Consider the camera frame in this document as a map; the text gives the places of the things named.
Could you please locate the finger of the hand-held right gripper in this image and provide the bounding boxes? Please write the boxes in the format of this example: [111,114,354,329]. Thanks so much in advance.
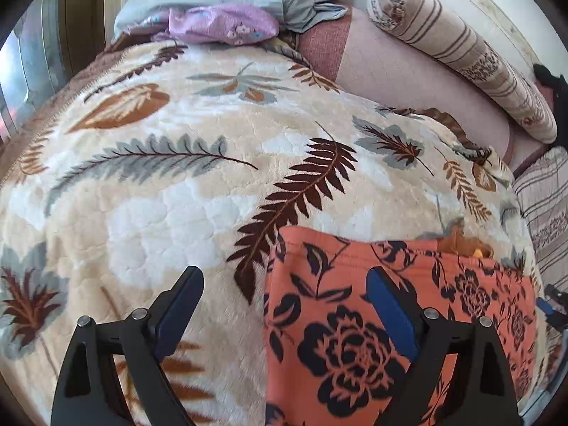
[535,284,568,334]

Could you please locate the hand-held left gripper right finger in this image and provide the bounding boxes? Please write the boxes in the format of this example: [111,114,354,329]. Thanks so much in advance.
[366,266,522,426]

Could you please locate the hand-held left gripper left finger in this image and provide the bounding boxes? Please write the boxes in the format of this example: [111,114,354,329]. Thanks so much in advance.
[50,266,205,426]

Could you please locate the orange floral garment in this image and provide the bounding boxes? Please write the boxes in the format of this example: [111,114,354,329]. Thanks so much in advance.
[263,225,547,426]

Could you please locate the striped floral cushion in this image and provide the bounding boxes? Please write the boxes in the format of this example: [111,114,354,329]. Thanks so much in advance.
[514,146,568,285]

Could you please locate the cream leaf-print blanket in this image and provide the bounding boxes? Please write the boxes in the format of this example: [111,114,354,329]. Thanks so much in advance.
[0,38,540,426]

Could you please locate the dark green garment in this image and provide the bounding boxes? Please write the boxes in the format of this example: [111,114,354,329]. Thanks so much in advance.
[532,64,568,108]

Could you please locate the pink padded headboard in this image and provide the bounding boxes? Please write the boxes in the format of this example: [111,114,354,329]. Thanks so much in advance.
[297,6,555,178]

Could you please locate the striped floral bolster pillow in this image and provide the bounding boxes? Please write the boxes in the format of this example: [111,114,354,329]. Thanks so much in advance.
[367,0,558,144]

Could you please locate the purple floral cloth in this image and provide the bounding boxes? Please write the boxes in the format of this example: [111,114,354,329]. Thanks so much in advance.
[153,2,280,46]

